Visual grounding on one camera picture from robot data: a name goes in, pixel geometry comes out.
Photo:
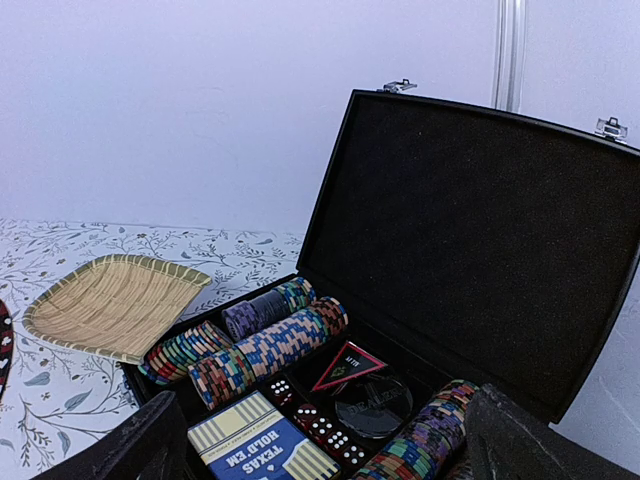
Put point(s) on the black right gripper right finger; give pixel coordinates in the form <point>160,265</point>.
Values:
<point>506,442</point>

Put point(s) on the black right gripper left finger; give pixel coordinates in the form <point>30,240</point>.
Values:
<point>150,444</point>

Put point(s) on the round red black poker mat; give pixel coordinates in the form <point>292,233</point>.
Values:
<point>6,350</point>

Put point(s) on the blue Texas Hold'em card box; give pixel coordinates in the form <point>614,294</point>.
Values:
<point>252,439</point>

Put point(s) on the right multicolour chip row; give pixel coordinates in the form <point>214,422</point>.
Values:
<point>428,441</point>

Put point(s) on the middle long chip row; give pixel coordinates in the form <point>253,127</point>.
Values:
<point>228,373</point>

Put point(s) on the clear round dealer button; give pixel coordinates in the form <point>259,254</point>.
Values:
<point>374,406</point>

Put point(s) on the red die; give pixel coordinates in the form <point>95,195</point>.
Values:
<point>305,415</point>
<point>281,392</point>
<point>352,456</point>
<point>336,443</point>
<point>320,429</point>

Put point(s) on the woven bamboo tray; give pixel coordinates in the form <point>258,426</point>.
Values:
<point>116,306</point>

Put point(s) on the back purple black chip row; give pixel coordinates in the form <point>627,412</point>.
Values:
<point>250,316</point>

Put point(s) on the red triangular all-in marker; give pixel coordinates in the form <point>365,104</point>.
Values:
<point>351,362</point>

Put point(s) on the black poker set case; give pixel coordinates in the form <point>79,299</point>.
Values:
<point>464,243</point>

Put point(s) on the aluminium frame post right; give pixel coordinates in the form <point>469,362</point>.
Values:
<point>509,55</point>

